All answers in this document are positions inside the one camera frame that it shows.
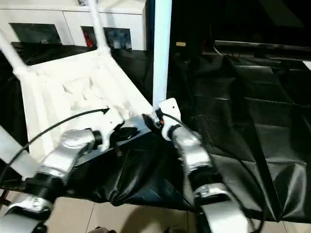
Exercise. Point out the white plastic table top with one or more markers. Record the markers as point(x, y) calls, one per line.
point(73, 92)

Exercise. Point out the small grey bundle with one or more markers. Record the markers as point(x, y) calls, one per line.
point(82, 2)

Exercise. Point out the black side table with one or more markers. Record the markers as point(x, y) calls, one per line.
point(262, 46)

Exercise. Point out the white plastic table leg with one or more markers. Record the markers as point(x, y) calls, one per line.
point(162, 48)
point(98, 26)
point(12, 51)
point(13, 153)

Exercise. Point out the white paper sheet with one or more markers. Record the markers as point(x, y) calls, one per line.
point(307, 64)

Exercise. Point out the black work mat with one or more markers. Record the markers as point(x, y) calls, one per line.
point(252, 121)

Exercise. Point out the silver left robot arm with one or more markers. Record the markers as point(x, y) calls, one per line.
point(63, 155)

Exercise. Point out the small tan box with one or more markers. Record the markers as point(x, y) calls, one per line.
point(181, 44)

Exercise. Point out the white glass-door cabinet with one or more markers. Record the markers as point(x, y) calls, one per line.
point(58, 22)

